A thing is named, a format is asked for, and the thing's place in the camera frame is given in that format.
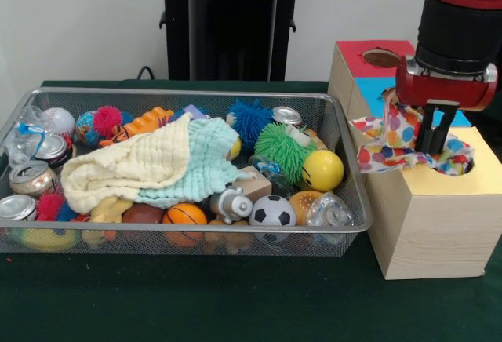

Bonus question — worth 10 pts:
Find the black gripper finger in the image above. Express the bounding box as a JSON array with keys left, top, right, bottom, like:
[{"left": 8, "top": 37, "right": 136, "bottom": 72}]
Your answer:
[
  {"left": 432, "top": 105, "right": 460, "bottom": 155},
  {"left": 415, "top": 103, "right": 437, "bottom": 154}
]

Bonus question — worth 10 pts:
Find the yellow ball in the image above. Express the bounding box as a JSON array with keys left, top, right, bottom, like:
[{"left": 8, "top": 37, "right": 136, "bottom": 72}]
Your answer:
[{"left": 300, "top": 149, "right": 345, "bottom": 193}]

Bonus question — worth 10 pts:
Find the shallow clear plastic bin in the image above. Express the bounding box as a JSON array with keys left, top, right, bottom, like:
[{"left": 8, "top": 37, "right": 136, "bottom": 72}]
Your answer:
[{"left": 0, "top": 86, "right": 373, "bottom": 257}]

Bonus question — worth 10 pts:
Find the blue spiky ball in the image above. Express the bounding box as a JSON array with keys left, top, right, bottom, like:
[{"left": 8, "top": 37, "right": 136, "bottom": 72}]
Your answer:
[{"left": 226, "top": 98, "right": 275, "bottom": 151}]

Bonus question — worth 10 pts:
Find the colourful butterfly print cloth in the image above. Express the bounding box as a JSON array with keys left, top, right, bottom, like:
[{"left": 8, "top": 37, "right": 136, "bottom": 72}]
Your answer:
[{"left": 348, "top": 98, "right": 475, "bottom": 176}]

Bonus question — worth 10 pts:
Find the small orange basketball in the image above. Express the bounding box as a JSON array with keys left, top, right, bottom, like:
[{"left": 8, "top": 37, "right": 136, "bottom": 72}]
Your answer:
[{"left": 162, "top": 202, "right": 208, "bottom": 226}]

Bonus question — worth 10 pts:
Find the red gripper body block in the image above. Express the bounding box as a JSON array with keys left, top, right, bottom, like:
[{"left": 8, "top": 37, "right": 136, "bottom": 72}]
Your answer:
[{"left": 395, "top": 56, "right": 498, "bottom": 114}]

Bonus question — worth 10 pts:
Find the grey toy robot figure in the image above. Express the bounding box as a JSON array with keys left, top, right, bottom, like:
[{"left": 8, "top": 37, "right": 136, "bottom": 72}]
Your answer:
[{"left": 209, "top": 185, "right": 254, "bottom": 224}]

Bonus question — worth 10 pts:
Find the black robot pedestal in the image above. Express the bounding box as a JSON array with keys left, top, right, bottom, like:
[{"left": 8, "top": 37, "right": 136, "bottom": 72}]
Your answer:
[{"left": 151, "top": 0, "right": 317, "bottom": 82}]

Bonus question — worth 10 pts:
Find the green spiky ball with eyes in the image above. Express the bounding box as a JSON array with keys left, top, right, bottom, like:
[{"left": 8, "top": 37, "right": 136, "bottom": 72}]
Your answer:
[{"left": 253, "top": 122, "right": 318, "bottom": 182}]

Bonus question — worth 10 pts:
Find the small soccer ball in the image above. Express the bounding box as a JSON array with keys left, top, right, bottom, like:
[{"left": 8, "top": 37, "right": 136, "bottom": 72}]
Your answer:
[{"left": 249, "top": 195, "right": 297, "bottom": 227}]

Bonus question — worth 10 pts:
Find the white baseball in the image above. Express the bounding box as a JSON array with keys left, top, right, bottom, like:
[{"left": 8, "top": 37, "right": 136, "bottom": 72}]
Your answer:
[{"left": 41, "top": 107, "right": 76, "bottom": 137}]

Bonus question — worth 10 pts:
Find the cream waffle cloth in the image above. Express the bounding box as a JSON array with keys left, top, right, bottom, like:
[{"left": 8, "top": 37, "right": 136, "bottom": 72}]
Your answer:
[{"left": 60, "top": 112, "right": 193, "bottom": 216}]

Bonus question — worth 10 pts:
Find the light blue cloth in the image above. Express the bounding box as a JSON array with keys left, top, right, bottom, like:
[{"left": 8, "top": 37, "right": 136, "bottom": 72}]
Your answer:
[{"left": 135, "top": 117, "right": 254, "bottom": 209}]

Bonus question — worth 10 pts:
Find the wooden box with three holes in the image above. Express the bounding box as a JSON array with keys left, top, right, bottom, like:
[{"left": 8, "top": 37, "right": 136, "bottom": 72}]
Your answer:
[{"left": 328, "top": 39, "right": 502, "bottom": 280}]

